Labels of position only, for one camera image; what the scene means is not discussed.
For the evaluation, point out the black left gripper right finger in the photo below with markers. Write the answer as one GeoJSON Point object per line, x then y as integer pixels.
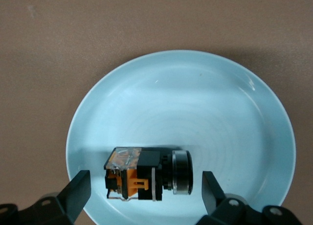
{"type": "Point", "coordinates": [212, 195]}

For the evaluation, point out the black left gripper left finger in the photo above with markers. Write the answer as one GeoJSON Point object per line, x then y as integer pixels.
{"type": "Point", "coordinates": [73, 193]}

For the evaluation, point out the orange black push-button switch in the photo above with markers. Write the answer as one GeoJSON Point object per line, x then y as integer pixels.
{"type": "Point", "coordinates": [144, 176]}

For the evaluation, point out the light blue round plate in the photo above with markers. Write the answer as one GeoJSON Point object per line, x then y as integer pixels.
{"type": "Point", "coordinates": [183, 107]}

